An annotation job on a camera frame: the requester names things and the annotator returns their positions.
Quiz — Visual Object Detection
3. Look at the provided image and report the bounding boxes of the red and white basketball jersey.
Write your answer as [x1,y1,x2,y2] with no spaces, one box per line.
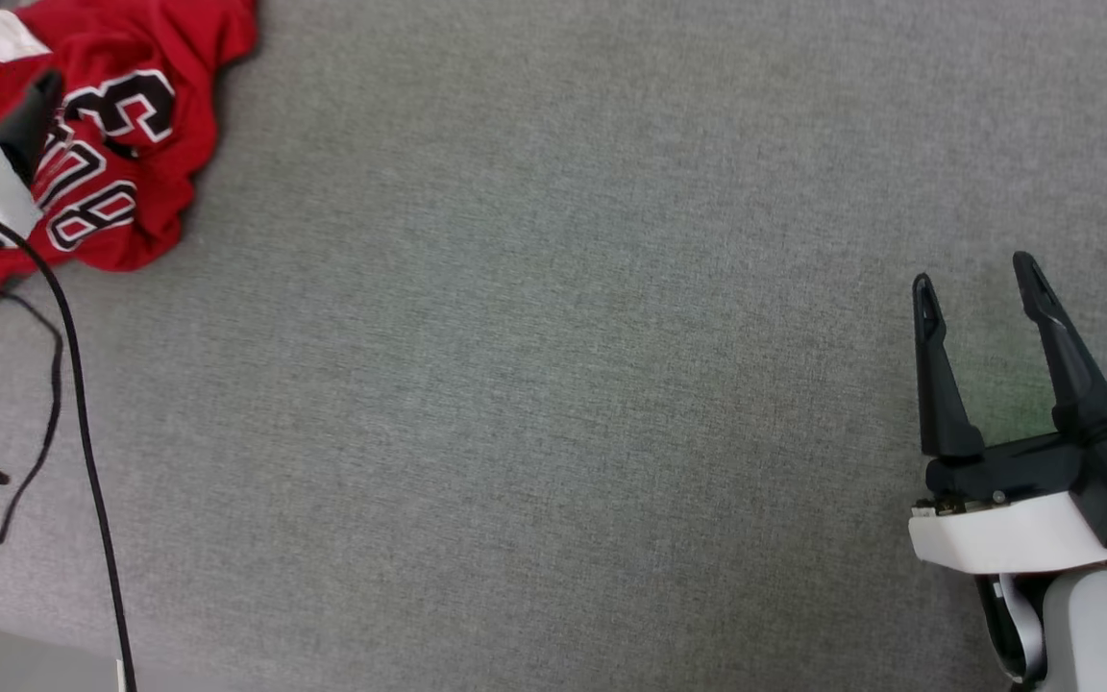
[0,0,258,343]

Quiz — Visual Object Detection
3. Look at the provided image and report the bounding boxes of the thick black cable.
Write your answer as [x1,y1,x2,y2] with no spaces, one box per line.
[0,190,138,692]

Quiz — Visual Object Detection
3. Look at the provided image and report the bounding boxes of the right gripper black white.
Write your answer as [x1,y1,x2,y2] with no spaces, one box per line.
[908,251,1107,577]

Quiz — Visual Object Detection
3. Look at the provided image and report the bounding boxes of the thin black cable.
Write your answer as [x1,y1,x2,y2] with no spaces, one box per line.
[0,277,67,546]

